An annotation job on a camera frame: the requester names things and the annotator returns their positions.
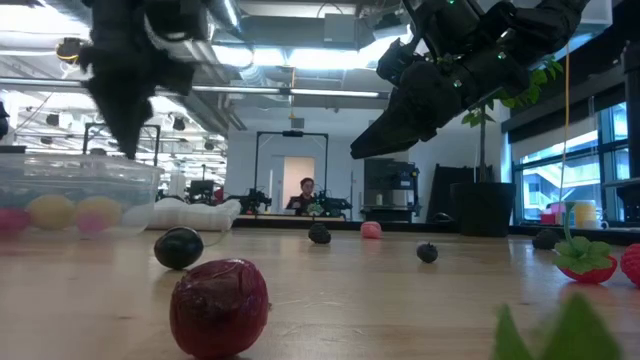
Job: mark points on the clear plastic tupperware container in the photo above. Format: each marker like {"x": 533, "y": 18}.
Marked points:
{"x": 75, "y": 175}

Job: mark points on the white cup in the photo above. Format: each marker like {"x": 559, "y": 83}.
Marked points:
{"x": 602, "y": 225}

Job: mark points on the white plaid folded cloth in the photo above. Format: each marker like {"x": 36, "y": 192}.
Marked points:
{"x": 200, "y": 216}

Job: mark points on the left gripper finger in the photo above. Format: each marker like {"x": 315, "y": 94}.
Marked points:
{"x": 130, "y": 95}

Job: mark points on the distant black monitor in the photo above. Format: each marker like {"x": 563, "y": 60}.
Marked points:
{"x": 201, "y": 190}

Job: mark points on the red strawberry with green leaves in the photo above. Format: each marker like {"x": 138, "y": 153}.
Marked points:
{"x": 587, "y": 270}

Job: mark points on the small dark blueberry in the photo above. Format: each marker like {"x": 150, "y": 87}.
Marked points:
{"x": 427, "y": 253}

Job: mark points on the yellow cup stack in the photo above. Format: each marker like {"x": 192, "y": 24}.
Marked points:
{"x": 585, "y": 214}

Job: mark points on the shiny black grape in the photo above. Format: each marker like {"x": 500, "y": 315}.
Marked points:
{"x": 178, "y": 248}

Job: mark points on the dark blackberry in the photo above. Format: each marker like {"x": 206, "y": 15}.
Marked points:
{"x": 545, "y": 240}
{"x": 319, "y": 234}

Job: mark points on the black leaning board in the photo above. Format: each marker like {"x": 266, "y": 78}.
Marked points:
{"x": 442, "y": 192}

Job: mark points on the green plant in black pot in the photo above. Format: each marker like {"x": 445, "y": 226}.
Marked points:
{"x": 482, "y": 210}

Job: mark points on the distant black workstation frame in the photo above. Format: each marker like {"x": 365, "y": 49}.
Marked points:
{"x": 97, "y": 125}
{"x": 292, "y": 133}

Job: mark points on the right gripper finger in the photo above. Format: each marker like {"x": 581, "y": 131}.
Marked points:
{"x": 420, "y": 110}

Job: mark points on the pink strawberry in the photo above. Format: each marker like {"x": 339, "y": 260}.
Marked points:
{"x": 371, "y": 230}

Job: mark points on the grey ceiling unit box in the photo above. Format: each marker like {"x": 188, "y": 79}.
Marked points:
{"x": 341, "y": 30}

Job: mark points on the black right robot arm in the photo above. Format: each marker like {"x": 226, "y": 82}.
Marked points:
{"x": 540, "y": 20}

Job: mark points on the person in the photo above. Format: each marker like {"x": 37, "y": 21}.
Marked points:
{"x": 306, "y": 197}

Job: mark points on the black equipment cabinet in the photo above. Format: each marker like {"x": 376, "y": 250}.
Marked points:
{"x": 392, "y": 185}

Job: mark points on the grey wall box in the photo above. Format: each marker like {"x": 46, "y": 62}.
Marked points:
{"x": 297, "y": 123}

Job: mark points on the black aluminium rig frame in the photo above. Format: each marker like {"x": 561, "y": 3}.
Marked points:
{"x": 400, "y": 226}

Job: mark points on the green leaf foreground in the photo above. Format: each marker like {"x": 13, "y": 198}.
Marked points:
{"x": 575, "y": 335}

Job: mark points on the red raspberry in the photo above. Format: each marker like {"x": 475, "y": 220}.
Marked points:
{"x": 632, "y": 265}

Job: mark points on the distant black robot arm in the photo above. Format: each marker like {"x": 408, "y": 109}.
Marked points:
{"x": 332, "y": 205}
{"x": 255, "y": 201}

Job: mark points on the long linear ceiling light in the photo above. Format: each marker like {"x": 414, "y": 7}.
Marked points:
{"x": 240, "y": 90}

